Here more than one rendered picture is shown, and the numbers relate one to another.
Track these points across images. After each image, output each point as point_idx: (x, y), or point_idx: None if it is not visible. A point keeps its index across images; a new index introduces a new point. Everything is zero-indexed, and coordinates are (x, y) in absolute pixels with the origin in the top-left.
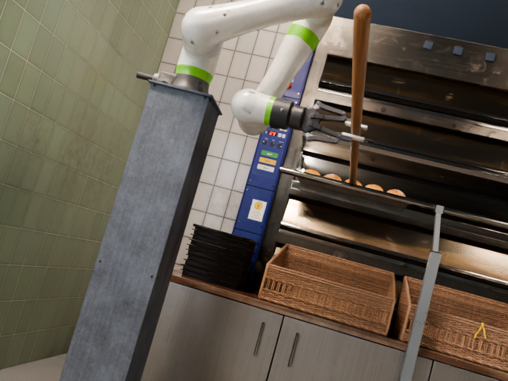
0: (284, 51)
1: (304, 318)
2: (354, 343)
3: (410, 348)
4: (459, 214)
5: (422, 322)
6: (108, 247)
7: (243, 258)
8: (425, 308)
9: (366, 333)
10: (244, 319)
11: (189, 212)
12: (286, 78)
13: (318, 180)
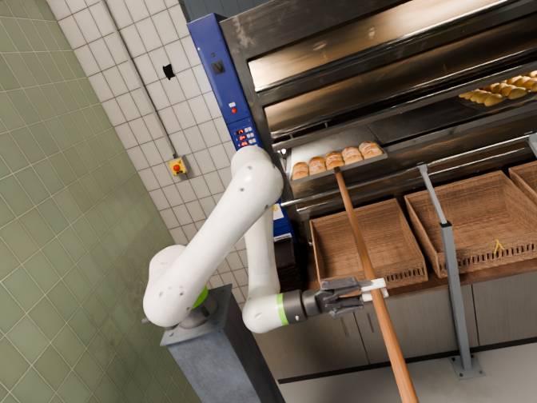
0: (250, 229)
1: (367, 304)
2: (410, 300)
3: (455, 292)
4: (441, 163)
5: (456, 273)
6: None
7: (296, 274)
8: (455, 265)
9: (415, 292)
10: (327, 321)
11: (263, 358)
12: (269, 247)
13: (315, 198)
